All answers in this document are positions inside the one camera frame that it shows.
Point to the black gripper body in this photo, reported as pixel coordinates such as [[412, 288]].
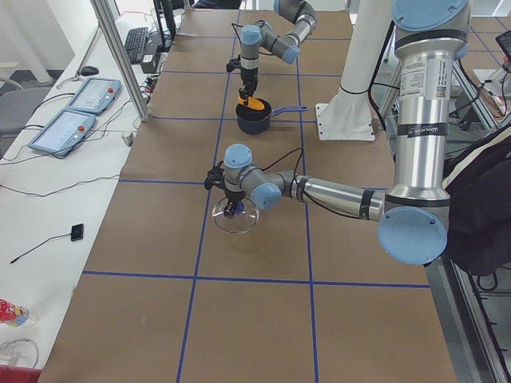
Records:
[[232, 195], [248, 76]]

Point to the white pedestal base plate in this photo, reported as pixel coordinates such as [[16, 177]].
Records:
[[344, 122]]

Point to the black keyboard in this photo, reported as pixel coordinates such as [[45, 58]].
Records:
[[135, 44]]

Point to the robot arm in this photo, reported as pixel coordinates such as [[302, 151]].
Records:
[[404, 196], [261, 35]]

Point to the upper teach pendant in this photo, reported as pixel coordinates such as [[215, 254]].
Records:
[[95, 95]]

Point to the red drink bottle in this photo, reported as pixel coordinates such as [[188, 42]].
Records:
[[16, 316]]

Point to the white camera pedestal column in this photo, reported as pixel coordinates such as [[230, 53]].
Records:
[[371, 27]]

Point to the lower teach pendant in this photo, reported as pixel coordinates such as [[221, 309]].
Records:
[[63, 133]]

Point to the teach pendant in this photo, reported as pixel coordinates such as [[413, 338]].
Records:
[[63, 133], [95, 95]]

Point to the glass lid blue knob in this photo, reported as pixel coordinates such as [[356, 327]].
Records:
[[245, 220]]

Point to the aluminium frame post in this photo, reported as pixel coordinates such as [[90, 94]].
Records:
[[108, 26]]

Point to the black computer mouse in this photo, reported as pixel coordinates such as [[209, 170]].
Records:
[[89, 70]]

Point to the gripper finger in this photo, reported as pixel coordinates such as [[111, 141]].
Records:
[[247, 90], [230, 209]]

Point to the black jacket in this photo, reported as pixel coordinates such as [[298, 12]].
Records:
[[478, 181]]

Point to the yellow toy corn cob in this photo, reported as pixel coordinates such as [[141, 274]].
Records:
[[252, 103]]

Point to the small black box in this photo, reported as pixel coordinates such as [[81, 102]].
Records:
[[77, 232]]

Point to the brown table mat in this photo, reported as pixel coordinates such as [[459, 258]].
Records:
[[279, 257]]

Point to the blue saucepan with handle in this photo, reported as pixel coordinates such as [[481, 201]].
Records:
[[253, 121]]

